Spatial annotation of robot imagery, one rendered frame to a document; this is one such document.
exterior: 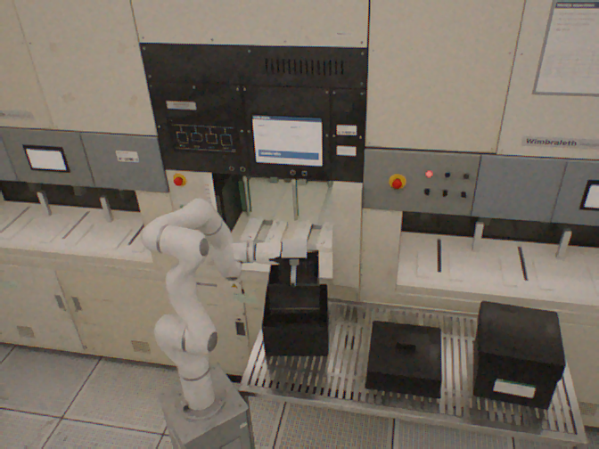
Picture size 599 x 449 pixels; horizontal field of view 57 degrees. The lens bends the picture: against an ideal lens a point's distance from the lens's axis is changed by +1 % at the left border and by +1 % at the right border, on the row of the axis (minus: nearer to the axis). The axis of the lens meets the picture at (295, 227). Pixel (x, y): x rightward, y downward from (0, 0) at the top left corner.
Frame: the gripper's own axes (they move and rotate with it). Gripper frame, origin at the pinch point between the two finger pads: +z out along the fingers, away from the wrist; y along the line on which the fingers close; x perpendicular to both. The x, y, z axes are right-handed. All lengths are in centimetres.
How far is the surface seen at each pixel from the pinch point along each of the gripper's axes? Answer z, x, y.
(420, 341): 51, -36, 15
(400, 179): 43, 22, -18
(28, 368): -169, -121, -48
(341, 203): 20.0, 11.2, -18.6
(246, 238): -28, -31, -54
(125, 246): -93, -36, -56
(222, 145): -30, 32, -32
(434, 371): 54, -36, 30
